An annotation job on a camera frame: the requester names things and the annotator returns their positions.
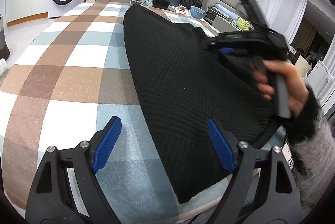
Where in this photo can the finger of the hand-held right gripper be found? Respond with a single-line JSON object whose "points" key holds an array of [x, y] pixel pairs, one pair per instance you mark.
{"points": [[227, 51]]}

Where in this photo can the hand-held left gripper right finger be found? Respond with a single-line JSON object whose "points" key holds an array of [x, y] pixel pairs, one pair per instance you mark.
{"points": [[219, 145]]}

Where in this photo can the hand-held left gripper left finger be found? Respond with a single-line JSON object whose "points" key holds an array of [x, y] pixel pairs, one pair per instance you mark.
{"points": [[108, 143]]}

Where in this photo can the black knit sweater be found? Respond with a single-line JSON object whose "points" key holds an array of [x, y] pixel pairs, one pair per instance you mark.
{"points": [[183, 82]]}

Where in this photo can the person's right forearm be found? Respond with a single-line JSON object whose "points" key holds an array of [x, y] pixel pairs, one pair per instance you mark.
{"points": [[311, 140]]}

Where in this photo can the person's right hand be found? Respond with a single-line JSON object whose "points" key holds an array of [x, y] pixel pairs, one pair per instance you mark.
{"points": [[293, 82]]}

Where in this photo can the green plush toy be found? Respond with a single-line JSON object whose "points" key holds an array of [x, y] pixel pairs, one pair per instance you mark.
{"points": [[242, 23]]}

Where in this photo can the grey cabinet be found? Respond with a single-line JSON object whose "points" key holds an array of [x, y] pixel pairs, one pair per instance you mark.
{"points": [[222, 25]]}

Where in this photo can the light blue pillow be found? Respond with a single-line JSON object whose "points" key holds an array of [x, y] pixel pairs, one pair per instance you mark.
{"points": [[225, 8]]}

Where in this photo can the blue bowl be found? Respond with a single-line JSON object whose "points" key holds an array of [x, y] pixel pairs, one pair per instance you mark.
{"points": [[197, 12]]}

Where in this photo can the white curtain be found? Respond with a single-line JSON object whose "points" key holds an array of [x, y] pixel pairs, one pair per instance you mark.
{"points": [[282, 4]]}

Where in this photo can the black tray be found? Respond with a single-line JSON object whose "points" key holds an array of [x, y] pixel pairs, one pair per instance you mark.
{"points": [[160, 3]]}

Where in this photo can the white chair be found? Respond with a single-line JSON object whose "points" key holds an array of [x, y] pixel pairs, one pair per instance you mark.
{"points": [[319, 82]]}

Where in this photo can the checkered blanket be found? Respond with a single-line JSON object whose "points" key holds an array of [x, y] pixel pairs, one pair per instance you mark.
{"points": [[65, 69]]}

